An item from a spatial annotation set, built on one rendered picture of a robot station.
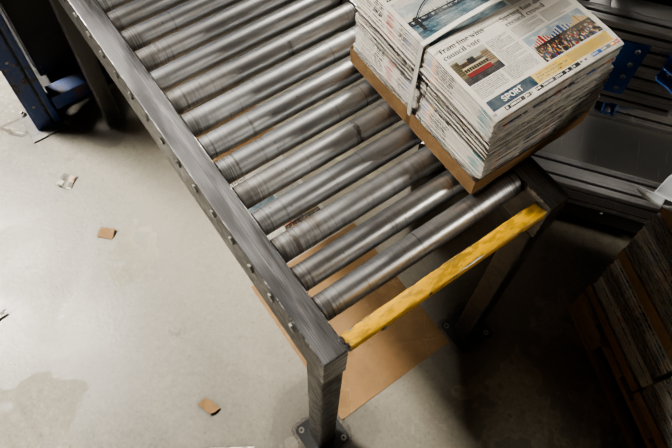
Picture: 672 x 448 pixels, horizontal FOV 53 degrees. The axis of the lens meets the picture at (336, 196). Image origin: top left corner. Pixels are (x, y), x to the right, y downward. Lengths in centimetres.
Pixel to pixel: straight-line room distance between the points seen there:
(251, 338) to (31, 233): 76
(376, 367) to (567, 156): 83
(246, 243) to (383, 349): 86
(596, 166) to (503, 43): 98
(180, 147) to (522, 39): 64
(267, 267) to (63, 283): 108
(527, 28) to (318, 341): 62
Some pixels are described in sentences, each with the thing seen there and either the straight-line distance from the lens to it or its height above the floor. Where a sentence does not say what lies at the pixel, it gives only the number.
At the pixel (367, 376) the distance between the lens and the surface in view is 192.
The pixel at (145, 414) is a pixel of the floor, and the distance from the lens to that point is 195.
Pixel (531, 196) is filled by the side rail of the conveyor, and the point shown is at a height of 78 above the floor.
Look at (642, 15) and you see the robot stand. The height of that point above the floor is 73.
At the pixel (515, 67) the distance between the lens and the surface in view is 113.
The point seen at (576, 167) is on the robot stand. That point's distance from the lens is 208.
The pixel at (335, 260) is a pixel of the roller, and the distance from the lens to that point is 117.
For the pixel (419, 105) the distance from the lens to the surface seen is 124.
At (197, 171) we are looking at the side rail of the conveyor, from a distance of 126.
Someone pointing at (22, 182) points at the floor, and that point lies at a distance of 235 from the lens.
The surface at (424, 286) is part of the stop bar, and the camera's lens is 113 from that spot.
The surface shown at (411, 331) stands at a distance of 197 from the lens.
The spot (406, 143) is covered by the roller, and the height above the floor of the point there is 79.
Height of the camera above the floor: 186
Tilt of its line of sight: 61 degrees down
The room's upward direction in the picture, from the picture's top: 3 degrees clockwise
